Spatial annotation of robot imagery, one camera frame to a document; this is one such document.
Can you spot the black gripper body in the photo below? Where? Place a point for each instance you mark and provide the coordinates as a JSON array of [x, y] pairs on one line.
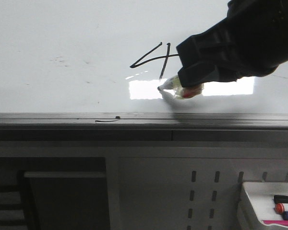
[[255, 34]]

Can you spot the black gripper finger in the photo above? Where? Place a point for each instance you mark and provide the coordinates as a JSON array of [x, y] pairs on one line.
[[203, 73], [212, 45]]

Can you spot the red capped marker in tray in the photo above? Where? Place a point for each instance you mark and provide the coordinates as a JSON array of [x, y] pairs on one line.
[[280, 208]]

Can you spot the white plastic storage tray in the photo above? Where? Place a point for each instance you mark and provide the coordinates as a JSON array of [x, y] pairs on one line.
[[257, 204]]

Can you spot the pink item in tray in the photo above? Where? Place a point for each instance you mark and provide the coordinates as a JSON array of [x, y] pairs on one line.
[[279, 222]]

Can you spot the grey aluminium whiteboard frame rail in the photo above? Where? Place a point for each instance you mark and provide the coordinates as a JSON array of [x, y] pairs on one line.
[[143, 127]]

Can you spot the black marker in tray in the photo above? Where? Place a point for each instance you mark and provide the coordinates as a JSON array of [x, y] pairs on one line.
[[280, 199]]

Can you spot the white slotted pegboard panel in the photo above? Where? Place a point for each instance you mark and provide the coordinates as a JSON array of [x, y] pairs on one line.
[[159, 193]]

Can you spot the white whiteboard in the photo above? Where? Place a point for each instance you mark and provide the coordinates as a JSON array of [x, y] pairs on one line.
[[102, 56]]

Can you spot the white black-tipped whiteboard marker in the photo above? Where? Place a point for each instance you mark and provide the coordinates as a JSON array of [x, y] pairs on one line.
[[180, 92]]

